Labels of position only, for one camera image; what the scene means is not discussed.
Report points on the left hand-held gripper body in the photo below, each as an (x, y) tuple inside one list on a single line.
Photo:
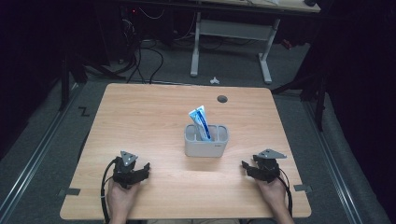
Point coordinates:
[(123, 169)]

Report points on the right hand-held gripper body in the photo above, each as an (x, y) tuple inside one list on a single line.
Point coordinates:
[(267, 168)]

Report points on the grey plastic toothbrush holder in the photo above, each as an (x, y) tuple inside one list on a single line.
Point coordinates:
[(205, 146)]

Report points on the blue and white toothpaste tube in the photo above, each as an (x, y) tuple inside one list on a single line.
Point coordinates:
[(200, 123)]

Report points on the person's right hand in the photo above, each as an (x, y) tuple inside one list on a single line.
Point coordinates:
[(273, 193)]

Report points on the dark tape piece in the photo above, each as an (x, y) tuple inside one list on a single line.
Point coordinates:
[(72, 192), (302, 188)]

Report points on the small white floor object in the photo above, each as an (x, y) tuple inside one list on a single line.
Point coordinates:
[(214, 81)]

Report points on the black metal stand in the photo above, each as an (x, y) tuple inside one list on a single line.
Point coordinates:
[(65, 81), (319, 93)]

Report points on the wooden desk with white legs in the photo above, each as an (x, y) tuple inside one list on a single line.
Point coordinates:
[(232, 29)]

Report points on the metal floor rail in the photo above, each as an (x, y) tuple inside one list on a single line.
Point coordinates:
[(334, 168), (37, 149)]

